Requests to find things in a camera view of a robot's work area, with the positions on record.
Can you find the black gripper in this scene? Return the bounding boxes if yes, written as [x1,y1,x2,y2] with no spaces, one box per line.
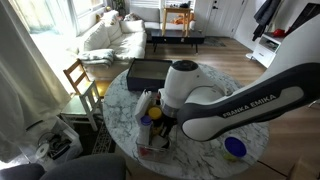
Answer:
[158,114,178,138]

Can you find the white plastic scoop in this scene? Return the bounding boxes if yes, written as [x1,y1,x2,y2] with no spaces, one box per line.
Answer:
[152,135,169,149]

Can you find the dark blue open box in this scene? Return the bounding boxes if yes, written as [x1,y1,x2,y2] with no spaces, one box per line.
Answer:
[125,58,174,93]

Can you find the blue lidded can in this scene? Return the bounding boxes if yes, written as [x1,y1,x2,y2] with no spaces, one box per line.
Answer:
[222,135,248,162]

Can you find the yellow capped dark bottle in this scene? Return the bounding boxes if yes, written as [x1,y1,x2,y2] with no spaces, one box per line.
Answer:
[147,106,164,128]

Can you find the blue capped white bottle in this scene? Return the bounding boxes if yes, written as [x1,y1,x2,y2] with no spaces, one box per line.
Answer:
[138,114,153,147]

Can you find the white plastic bag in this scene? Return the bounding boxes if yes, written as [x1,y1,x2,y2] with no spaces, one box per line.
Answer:
[134,89,154,124]

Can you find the patterned floor rug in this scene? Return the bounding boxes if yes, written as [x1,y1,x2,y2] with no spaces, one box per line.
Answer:
[91,119,113,155]

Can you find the small white chair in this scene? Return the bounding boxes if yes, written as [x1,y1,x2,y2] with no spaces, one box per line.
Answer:
[60,80,104,133]

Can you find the dark coffee table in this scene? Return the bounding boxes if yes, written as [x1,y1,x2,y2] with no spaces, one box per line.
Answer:
[150,29,206,54]

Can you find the white sofa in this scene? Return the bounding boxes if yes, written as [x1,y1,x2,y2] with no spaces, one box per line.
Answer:
[68,9,148,81]

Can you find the grey white blanket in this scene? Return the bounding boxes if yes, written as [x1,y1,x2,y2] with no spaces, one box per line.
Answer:
[77,48,116,68]

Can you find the grey padded chair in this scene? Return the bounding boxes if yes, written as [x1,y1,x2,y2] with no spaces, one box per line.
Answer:
[0,153,128,180]

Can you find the wooden chair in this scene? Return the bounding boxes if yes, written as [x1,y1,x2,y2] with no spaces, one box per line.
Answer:
[63,59,93,96]

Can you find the white sofa cushion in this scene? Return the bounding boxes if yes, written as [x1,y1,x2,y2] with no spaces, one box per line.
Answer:
[104,19,124,43]
[119,19,146,34]
[83,21,111,51]

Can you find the orange toy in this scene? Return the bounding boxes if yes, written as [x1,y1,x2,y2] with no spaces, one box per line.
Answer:
[172,12,195,26]

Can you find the white loveseat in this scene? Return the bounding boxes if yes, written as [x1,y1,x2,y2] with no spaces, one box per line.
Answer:
[128,6,164,31]

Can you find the white storage bin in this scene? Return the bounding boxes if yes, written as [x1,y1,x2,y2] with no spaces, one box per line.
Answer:
[33,116,84,171]

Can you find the wooden side table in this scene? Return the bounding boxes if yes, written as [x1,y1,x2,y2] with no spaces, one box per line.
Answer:
[161,6,194,38]

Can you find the white door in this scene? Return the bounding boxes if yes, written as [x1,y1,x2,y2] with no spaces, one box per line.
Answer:
[203,0,249,38]

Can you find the white low cabinet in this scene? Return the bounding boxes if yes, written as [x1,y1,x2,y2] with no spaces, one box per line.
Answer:
[251,31,288,69]

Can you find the green house plant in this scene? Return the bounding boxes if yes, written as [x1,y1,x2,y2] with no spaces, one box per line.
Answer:
[111,0,127,14]

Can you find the red helmet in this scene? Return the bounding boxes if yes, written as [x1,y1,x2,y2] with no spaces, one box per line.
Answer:
[272,28,288,38]

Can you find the white curtain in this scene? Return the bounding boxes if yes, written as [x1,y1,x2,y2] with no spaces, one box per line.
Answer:
[0,0,73,164]

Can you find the dark hanging coat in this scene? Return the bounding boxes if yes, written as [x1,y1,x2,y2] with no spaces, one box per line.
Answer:
[252,0,283,43]

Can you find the white window frame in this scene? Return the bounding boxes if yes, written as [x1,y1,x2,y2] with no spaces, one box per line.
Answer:
[9,0,104,34]

